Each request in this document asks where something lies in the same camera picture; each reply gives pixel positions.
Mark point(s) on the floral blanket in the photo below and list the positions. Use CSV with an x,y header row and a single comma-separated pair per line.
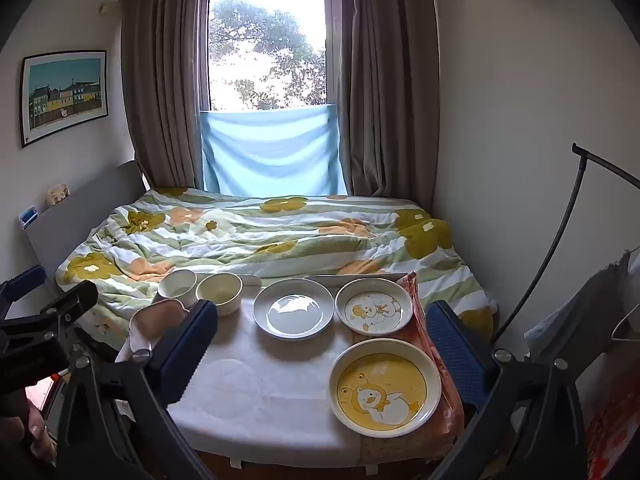
x,y
275,237

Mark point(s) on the pale pink cup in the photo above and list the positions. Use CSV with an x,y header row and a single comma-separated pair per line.
x,y
155,320

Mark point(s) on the white bowl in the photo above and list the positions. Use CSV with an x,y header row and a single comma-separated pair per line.
x,y
177,285

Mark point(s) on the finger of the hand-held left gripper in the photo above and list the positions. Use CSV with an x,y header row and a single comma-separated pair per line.
x,y
65,305
22,282

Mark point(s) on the small duck print plate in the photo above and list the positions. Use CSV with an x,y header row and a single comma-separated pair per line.
x,y
374,307

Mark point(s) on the window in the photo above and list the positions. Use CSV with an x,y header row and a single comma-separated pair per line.
x,y
267,40

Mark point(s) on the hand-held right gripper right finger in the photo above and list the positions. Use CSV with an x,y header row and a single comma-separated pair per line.
x,y
452,352

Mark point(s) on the cream bowl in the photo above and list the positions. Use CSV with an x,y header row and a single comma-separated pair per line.
x,y
220,292

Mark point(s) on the white table cover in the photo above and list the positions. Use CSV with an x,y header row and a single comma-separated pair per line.
x,y
270,385

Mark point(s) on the light blue window cloth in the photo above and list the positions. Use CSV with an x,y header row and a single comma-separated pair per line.
x,y
270,152

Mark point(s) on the small blue box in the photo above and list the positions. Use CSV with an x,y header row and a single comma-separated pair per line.
x,y
28,216

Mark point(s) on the orange patterned cloth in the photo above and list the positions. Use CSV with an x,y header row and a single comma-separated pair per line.
x,y
445,410

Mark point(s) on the red printed bag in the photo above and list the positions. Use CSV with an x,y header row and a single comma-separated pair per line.
x,y
612,430

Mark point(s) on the large yellow duck plate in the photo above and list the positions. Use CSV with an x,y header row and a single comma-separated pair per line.
x,y
385,390

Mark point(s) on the grey hanging garment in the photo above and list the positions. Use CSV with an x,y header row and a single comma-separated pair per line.
x,y
585,320

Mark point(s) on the plain white plate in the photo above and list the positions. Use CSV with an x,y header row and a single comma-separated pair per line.
x,y
292,310

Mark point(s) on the person's left hand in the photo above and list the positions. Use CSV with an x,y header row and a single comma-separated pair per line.
x,y
37,432

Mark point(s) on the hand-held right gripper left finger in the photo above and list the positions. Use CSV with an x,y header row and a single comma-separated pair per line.
x,y
187,355

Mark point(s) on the black clothes rack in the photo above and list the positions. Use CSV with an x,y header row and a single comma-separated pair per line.
x,y
570,210

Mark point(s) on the brown curtain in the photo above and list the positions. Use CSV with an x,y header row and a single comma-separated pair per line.
x,y
160,85
390,85

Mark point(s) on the grey headboard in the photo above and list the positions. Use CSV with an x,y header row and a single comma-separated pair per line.
x,y
85,210

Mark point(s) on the framed townscape picture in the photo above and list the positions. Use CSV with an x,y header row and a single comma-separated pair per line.
x,y
64,95

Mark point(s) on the small figurine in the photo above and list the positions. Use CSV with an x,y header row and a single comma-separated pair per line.
x,y
57,194

